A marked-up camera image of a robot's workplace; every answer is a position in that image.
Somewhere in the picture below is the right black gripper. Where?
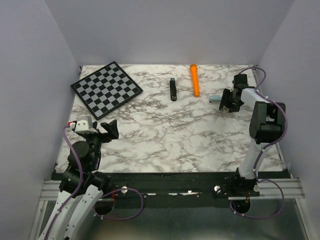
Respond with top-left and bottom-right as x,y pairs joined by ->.
218,88 -> 241,113

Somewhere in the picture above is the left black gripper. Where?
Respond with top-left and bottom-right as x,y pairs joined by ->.
82,119 -> 119,169

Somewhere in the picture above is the light blue stapler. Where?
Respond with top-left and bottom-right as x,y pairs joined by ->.
208,95 -> 222,104

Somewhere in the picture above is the black stapler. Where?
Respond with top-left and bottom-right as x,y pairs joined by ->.
169,77 -> 177,102

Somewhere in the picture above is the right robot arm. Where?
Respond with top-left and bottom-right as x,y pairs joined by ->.
219,73 -> 288,196

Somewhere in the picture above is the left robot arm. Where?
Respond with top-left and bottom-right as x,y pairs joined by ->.
38,116 -> 119,240

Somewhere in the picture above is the black grey chessboard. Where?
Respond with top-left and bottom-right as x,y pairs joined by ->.
71,61 -> 143,120

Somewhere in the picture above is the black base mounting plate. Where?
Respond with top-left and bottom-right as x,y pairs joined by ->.
79,172 -> 259,209

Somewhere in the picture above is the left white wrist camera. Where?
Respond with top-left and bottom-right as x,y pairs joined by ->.
68,115 -> 98,134

